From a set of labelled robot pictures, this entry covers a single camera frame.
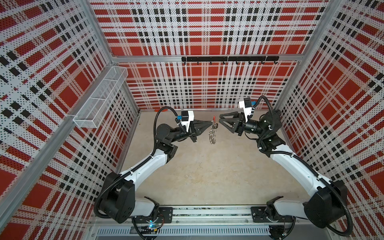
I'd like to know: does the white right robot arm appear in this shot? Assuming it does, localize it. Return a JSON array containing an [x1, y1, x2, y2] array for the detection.
[[219, 110, 351, 229]]

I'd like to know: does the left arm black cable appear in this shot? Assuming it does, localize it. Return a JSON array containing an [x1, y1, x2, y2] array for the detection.
[[93, 106, 184, 219]]

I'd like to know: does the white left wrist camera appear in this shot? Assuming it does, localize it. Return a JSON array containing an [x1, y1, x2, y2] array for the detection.
[[176, 110, 195, 133]]

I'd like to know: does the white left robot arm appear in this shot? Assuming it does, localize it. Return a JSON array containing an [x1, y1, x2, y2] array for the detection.
[[94, 120, 214, 224]]

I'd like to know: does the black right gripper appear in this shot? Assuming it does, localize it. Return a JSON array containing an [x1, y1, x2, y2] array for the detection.
[[219, 113, 266, 139]]

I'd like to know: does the red-handled key organizer ring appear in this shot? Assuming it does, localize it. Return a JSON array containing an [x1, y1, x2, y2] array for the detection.
[[208, 116, 219, 145]]

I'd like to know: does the black hook rail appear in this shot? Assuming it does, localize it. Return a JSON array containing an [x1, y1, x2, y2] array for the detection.
[[181, 56, 280, 63]]

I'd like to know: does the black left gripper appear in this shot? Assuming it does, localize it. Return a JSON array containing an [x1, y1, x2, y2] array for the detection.
[[169, 119, 212, 144]]

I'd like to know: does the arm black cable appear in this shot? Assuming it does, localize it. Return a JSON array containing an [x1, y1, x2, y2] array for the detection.
[[93, 106, 184, 219], [253, 95, 354, 237]]

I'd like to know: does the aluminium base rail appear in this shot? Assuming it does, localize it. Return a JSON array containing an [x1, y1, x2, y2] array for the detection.
[[86, 205, 304, 238]]

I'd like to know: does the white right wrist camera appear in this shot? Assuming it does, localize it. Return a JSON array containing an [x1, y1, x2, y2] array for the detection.
[[239, 97, 256, 122]]

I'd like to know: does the white wire mesh basket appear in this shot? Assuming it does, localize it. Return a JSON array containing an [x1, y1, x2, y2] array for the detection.
[[74, 66, 128, 129]]

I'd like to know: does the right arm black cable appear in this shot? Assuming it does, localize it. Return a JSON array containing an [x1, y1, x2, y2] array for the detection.
[[253, 95, 354, 237]]

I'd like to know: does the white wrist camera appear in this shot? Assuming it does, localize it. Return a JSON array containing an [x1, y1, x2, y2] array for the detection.
[[176, 110, 195, 133], [239, 97, 256, 122]]

